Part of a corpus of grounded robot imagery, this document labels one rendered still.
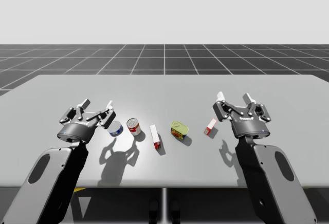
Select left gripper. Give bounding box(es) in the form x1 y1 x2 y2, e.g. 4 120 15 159
57 98 117 144

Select red and white can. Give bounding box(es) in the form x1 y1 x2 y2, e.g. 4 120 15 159
126 118 142 136

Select blue flat can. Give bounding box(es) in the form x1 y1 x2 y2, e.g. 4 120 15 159
107 120 124 137

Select small red and white carton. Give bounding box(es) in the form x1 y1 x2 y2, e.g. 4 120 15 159
204 118 218 135

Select long red and white carton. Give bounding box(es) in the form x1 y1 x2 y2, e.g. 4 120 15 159
150 124 162 150

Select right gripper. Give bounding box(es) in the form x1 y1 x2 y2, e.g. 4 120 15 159
212 91 272 140

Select green and blue rectangular can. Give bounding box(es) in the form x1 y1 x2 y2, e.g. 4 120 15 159
171 120 189 140

